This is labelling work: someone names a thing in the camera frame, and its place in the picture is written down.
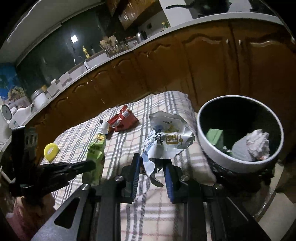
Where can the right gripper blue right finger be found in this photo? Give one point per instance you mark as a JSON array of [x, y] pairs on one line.
[[176, 188]]

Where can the black wok pan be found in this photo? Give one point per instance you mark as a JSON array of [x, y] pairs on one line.
[[206, 7]]

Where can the white crumpled plastic bag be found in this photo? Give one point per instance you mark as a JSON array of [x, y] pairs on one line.
[[252, 147]]

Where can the left hand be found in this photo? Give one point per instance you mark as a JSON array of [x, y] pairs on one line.
[[27, 218]]

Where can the white canister with lid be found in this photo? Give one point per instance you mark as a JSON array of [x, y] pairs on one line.
[[39, 98]]

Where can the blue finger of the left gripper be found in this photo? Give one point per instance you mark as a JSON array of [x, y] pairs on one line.
[[58, 173]]

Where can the plaid checkered cloth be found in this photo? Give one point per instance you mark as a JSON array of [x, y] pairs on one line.
[[151, 216]]

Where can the green carton box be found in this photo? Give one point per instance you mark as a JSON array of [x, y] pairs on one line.
[[216, 138]]

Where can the brown wooden base cabinets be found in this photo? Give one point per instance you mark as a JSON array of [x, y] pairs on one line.
[[253, 58]]

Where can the yellow oil bottle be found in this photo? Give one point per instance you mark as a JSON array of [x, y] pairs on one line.
[[86, 52]]

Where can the white round clock device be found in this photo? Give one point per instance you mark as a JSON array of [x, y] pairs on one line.
[[8, 116]]

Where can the dark silver wrapper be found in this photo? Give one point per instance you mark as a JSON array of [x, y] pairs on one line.
[[169, 136]]

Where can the brown upper wall cabinets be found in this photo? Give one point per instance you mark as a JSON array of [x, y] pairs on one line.
[[133, 13]]

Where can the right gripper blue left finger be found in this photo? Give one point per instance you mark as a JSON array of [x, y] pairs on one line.
[[130, 174]]

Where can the steel electric kettle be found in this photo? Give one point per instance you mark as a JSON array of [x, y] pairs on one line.
[[139, 37]]

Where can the utensil holder rack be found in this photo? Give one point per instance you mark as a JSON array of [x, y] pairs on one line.
[[111, 46]]

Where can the white round trash bin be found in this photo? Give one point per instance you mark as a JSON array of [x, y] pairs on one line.
[[237, 116]]

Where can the chrome sink faucet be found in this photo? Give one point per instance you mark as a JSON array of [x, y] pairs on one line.
[[80, 59]]

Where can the green drink pouch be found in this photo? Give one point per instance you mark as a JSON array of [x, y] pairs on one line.
[[95, 153]]

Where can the yellow ring toy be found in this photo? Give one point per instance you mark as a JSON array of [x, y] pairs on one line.
[[50, 152]]

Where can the red snack packet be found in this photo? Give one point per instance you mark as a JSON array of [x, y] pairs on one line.
[[124, 120]]

